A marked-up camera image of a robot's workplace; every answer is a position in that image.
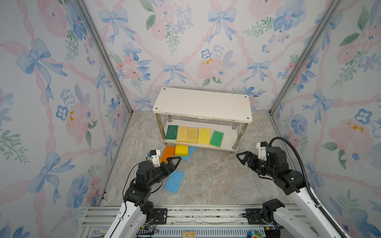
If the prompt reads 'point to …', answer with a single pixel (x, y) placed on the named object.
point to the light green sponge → (217, 139)
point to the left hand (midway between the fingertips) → (178, 160)
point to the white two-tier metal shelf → (228, 113)
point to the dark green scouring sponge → (171, 132)
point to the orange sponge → (168, 151)
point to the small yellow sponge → (181, 150)
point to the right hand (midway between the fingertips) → (241, 157)
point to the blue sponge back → (191, 149)
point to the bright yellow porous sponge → (204, 136)
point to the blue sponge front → (173, 181)
